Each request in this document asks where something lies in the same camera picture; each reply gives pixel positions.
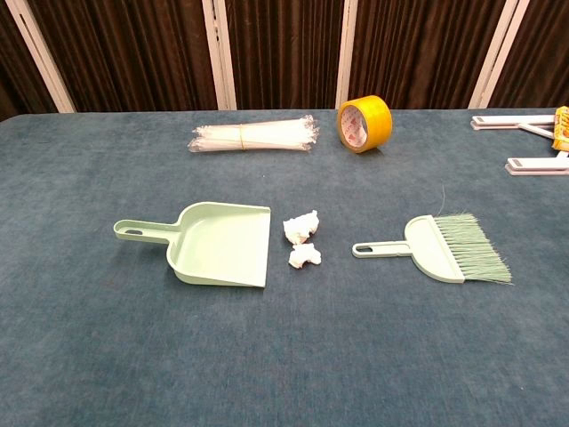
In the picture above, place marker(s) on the white paper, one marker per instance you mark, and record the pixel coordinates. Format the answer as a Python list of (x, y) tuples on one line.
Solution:
[(301, 226), (304, 256)]

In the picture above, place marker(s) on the mint green plastic dustpan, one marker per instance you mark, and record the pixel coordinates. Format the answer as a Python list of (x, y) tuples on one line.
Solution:
[(222, 249)]

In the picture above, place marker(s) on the mint green hand broom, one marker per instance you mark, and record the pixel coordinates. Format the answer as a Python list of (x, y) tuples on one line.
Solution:
[(429, 249)]

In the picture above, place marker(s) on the yellow packing tape roll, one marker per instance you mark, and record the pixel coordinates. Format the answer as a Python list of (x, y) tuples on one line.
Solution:
[(373, 118)]

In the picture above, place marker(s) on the blue felt table cover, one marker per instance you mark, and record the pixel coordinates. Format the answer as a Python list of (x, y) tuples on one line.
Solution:
[(284, 356)]

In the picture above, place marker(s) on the white folding stand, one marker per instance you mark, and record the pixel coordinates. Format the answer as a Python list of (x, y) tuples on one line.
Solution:
[(529, 129)]

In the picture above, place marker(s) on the yellow snack packet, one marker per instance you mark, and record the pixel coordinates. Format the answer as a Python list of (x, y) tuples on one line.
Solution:
[(562, 129)]

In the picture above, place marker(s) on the white partition frame post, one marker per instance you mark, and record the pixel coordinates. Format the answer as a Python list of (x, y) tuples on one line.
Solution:
[(220, 58), (347, 53), (42, 58), (498, 58)]

